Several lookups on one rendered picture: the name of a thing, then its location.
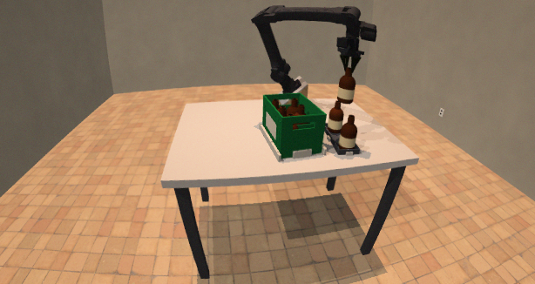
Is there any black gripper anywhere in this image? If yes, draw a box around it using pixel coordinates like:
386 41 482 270
340 51 364 73

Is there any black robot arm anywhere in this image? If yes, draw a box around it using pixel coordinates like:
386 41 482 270
251 5 376 93

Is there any green plastic crate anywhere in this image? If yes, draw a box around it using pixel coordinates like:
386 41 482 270
262 93 327 159

